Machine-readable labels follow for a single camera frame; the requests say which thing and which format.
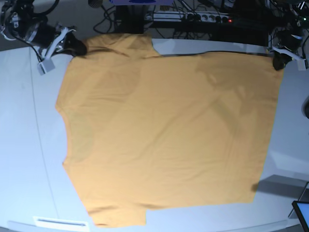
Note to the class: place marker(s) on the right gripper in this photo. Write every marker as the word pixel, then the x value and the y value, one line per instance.
pixel 43 35

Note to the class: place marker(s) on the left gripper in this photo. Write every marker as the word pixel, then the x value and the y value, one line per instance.
pixel 288 39

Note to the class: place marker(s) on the orange T-shirt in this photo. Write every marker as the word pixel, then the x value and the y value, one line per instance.
pixel 150 132

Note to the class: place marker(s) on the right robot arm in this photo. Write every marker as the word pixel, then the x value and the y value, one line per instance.
pixel 18 21

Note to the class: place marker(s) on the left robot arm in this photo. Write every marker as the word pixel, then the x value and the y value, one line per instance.
pixel 289 14

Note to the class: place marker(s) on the dark round object right edge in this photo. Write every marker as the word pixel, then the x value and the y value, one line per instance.
pixel 305 107

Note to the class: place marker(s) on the white power strip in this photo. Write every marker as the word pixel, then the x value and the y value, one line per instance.
pixel 206 17

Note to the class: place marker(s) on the tablet on stand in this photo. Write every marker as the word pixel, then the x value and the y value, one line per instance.
pixel 300 208

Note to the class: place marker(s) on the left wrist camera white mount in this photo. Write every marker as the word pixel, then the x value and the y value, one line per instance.
pixel 302 63

